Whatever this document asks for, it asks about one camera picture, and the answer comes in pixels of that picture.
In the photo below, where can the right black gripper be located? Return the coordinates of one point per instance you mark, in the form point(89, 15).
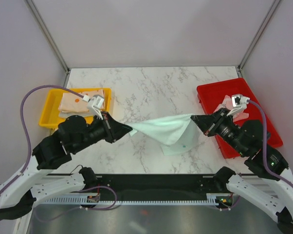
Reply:
point(206, 121)

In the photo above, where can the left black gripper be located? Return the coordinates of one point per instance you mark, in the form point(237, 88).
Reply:
point(116, 129)

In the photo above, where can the mint green towel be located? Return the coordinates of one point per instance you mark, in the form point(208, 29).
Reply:
point(175, 134)

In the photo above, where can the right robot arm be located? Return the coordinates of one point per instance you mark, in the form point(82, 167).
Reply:
point(267, 163)

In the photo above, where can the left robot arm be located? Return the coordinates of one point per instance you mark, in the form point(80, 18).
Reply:
point(22, 192)

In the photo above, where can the pink printed towel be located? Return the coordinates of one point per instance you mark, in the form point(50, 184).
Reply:
point(227, 103)

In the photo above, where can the yellow plastic tray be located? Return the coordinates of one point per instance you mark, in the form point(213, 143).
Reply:
point(49, 117)

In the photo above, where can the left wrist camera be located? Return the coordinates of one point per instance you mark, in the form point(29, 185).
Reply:
point(94, 104)

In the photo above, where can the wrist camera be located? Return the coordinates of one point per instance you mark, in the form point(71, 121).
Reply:
point(94, 104)
point(239, 103)

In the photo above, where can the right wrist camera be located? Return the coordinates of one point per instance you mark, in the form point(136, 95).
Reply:
point(239, 103)

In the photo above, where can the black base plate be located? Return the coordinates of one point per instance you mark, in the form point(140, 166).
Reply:
point(157, 186)

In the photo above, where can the aluminium frame rail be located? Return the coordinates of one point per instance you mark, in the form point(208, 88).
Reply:
point(251, 179)

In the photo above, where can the slotted cable duct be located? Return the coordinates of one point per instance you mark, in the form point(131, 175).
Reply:
point(87, 199)

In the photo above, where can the right aluminium frame post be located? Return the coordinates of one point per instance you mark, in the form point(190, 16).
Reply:
point(259, 33)

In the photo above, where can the aluminium frame post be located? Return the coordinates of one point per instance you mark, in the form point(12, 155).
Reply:
point(259, 33)
point(45, 31)

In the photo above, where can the left aluminium frame post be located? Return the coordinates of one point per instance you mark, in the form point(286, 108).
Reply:
point(45, 31)

